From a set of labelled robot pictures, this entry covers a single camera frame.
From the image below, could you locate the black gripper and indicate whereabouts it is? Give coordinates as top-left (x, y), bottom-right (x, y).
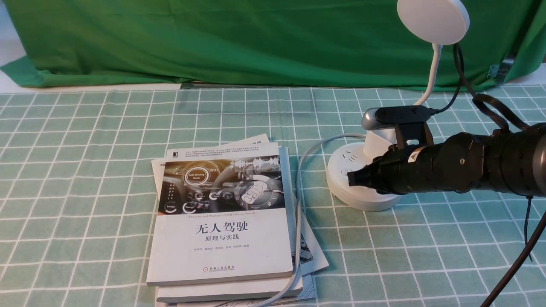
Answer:
top-left (347, 145), bottom-right (431, 195)

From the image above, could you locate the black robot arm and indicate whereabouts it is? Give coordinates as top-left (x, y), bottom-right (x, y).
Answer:
top-left (347, 124), bottom-right (546, 197)

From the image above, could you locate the white desk lamp with sockets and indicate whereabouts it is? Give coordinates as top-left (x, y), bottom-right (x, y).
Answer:
top-left (326, 0), bottom-right (470, 211)

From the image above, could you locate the white self-driving textbook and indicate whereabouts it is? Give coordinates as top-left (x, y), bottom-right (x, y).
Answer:
top-left (146, 142), bottom-right (294, 287)

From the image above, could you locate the metal binder clip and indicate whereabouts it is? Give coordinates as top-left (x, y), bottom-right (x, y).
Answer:
top-left (487, 58), bottom-right (514, 85)

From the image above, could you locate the green checked tablecloth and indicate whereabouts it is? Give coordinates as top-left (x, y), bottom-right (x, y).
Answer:
top-left (0, 89), bottom-right (527, 307)

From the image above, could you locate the green backdrop cloth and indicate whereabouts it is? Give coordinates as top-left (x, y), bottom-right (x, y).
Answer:
top-left (0, 0), bottom-right (546, 93)

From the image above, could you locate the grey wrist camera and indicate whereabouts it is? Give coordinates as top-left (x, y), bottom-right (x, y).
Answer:
top-left (361, 105), bottom-right (435, 150)

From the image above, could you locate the grey lamp power cable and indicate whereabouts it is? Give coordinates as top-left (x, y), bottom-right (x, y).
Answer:
top-left (222, 133), bottom-right (366, 307)

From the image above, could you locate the black camera cable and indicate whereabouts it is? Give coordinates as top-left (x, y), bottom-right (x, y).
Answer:
top-left (431, 43), bottom-right (546, 307)

